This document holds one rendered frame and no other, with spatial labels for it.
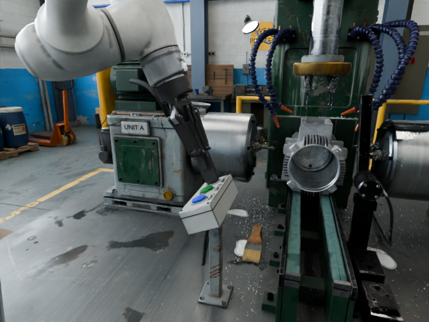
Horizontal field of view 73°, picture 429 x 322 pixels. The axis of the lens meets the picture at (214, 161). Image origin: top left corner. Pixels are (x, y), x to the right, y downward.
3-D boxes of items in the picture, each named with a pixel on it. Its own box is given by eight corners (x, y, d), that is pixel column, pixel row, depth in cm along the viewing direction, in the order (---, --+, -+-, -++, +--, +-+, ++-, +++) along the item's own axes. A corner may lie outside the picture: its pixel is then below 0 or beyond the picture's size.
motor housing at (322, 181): (284, 173, 115) (287, 126, 109) (335, 178, 110) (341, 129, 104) (280, 193, 96) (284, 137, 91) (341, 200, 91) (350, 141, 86)
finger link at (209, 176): (207, 150, 64) (205, 151, 64) (218, 179, 66) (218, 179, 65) (195, 154, 66) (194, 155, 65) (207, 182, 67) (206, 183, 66)
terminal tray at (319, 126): (298, 136, 109) (300, 117, 107) (328, 138, 106) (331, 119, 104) (297, 144, 98) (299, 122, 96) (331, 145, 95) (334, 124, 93)
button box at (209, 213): (212, 199, 72) (204, 180, 71) (239, 191, 69) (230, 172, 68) (188, 236, 56) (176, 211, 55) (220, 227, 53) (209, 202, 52)
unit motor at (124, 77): (126, 154, 132) (117, 56, 120) (194, 160, 124) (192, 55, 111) (89, 172, 109) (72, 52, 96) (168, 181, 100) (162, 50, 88)
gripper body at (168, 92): (177, 74, 57) (195, 118, 58) (192, 73, 65) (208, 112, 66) (147, 89, 60) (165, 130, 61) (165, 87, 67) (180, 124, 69)
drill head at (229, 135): (182, 163, 129) (180, 107, 122) (265, 170, 119) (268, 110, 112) (157, 183, 106) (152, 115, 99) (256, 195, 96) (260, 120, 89)
